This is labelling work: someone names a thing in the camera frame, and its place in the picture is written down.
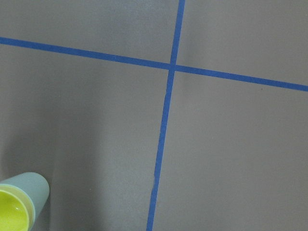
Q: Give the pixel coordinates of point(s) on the green plastic cup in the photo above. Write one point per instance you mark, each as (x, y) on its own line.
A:
(35, 186)

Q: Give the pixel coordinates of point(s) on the yellow plastic cup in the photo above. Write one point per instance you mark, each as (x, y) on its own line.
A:
(16, 210)

